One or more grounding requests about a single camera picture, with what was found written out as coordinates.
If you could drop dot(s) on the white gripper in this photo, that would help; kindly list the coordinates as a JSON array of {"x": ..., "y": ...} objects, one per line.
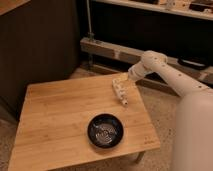
[{"x": 136, "y": 72}]

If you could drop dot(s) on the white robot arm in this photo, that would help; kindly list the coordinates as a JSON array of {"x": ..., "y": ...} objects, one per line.
[{"x": 193, "y": 139}]

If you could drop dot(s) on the white plastic bottle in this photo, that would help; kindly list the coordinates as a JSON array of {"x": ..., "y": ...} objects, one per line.
[{"x": 119, "y": 90}]

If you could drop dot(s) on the black ceramic bowl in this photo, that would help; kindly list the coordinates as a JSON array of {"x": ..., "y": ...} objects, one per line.
[{"x": 105, "y": 131}]

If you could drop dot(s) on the grey wooden beam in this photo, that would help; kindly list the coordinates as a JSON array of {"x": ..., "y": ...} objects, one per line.
[{"x": 132, "y": 56}]

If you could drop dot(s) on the black flat object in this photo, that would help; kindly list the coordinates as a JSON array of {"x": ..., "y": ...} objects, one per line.
[{"x": 193, "y": 65}]

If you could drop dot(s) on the metal pole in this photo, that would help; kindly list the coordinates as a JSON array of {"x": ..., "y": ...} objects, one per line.
[{"x": 90, "y": 31}]

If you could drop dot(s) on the wooden table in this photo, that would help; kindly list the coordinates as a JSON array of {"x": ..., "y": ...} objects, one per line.
[{"x": 52, "y": 132}]

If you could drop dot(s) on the wooden shelf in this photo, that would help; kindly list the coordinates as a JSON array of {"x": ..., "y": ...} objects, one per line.
[{"x": 158, "y": 8}]

